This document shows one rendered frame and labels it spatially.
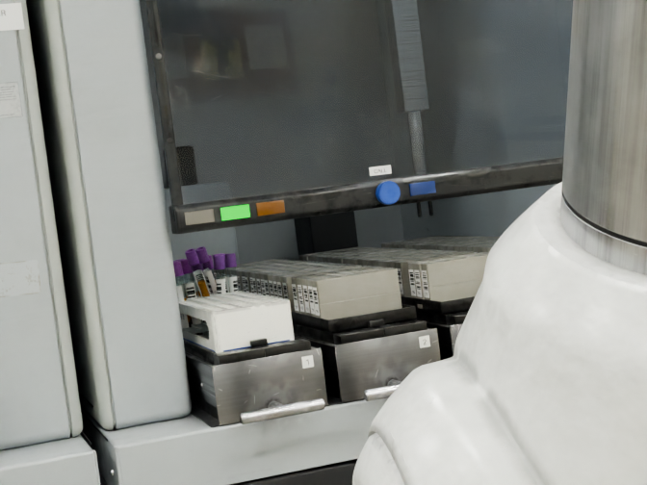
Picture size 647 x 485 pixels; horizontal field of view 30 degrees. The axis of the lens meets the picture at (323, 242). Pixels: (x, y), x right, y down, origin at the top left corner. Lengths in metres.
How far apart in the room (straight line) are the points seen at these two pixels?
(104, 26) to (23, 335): 0.38
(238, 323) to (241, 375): 0.07
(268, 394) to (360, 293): 0.20
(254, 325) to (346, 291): 0.14
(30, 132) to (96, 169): 0.09
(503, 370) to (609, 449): 0.05
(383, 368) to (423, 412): 1.04
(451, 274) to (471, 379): 1.14
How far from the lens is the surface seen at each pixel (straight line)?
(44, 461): 1.40
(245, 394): 1.43
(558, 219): 0.45
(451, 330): 1.51
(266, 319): 1.47
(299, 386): 1.45
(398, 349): 1.49
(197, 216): 1.47
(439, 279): 1.59
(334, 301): 1.53
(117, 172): 1.48
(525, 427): 0.42
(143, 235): 1.48
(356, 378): 1.47
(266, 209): 1.49
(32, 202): 1.47
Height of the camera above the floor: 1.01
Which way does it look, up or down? 3 degrees down
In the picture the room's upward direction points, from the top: 7 degrees counter-clockwise
